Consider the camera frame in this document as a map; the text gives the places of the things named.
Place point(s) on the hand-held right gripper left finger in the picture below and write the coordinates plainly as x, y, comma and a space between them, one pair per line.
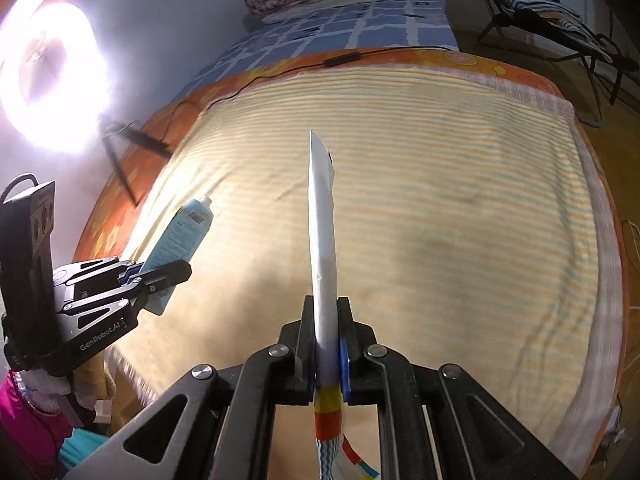
302, 355

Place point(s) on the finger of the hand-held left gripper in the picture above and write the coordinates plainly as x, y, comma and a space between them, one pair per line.
170, 275
100, 270

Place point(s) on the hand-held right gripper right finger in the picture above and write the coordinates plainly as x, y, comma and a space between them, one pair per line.
344, 365

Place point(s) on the light blue tube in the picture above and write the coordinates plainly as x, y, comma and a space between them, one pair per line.
180, 230

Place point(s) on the long white colourful-print wrapper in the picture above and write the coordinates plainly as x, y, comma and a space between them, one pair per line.
322, 240

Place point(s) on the person's left hand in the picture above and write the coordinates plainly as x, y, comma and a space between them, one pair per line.
55, 390

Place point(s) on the black light stand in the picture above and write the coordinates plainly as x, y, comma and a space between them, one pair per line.
150, 142

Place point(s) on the teal cloth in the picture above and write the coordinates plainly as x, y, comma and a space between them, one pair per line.
85, 452

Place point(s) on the striped yellow blanket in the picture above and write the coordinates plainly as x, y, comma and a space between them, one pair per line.
450, 210

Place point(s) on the blue checked bedsheet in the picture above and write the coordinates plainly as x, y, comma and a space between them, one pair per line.
350, 25

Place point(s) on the orange patterned bedsheet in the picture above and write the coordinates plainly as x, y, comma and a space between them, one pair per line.
450, 60

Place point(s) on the black folding chair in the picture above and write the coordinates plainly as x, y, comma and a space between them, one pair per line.
595, 70

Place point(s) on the striped chair cloth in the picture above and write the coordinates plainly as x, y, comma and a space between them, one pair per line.
530, 2

